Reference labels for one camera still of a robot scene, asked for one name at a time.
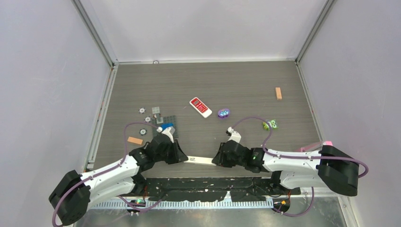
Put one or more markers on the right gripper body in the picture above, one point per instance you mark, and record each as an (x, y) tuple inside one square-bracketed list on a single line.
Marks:
[(229, 162)]

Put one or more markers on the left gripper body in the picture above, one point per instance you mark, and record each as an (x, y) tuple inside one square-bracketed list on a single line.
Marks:
[(169, 154)]

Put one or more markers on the remote battery cover strip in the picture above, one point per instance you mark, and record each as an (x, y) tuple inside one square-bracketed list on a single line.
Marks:
[(200, 161)]

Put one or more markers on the white remote control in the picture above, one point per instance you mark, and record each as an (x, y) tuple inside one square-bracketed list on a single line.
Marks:
[(200, 107)]

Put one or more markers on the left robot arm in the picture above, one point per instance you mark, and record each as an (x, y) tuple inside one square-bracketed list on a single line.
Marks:
[(76, 193)]

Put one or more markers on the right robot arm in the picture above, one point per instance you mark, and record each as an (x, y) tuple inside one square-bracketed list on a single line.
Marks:
[(327, 167)]

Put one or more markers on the blue lego brick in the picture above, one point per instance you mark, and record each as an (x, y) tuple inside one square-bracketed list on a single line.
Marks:
[(166, 125)]

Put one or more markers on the grey lego baseplate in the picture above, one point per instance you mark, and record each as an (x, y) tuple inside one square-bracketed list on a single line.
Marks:
[(165, 122)]

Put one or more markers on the small gear near finger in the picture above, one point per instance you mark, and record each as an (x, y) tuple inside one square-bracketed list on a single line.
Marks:
[(143, 132)]

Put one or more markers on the purple paw eraser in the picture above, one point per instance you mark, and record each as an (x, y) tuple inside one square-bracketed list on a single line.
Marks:
[(223, 113)]

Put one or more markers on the wooden block left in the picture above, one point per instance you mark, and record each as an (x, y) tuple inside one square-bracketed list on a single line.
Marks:
[(134, 140)]

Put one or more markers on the wooden block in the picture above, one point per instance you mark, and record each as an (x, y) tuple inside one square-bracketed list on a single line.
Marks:
[(134, 140), (278, 93)]

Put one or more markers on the clear lego plate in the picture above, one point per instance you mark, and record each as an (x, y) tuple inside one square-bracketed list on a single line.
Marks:
[(156, 110)]

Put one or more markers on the small gear upper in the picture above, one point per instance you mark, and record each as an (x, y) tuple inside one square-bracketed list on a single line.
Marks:
[(142, 110)]

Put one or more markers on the green owl eraser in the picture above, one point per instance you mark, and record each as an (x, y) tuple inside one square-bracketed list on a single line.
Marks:
[(270, 124)]

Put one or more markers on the wooden block right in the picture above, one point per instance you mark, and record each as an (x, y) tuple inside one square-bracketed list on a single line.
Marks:
[(278, 93)]

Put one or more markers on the pink tape dispenser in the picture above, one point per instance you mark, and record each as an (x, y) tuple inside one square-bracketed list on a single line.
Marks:
[(315, 146)]

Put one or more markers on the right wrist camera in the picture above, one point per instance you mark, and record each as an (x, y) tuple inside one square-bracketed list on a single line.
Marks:
[(233, 135)]

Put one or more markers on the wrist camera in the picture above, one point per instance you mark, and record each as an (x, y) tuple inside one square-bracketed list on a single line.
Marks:
[(233, 135), (169, 132)]

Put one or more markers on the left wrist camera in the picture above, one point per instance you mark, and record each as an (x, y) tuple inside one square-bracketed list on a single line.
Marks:
[(169, 132)]

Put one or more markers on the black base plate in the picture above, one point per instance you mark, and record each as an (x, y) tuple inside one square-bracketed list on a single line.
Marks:
[(211, 189)]

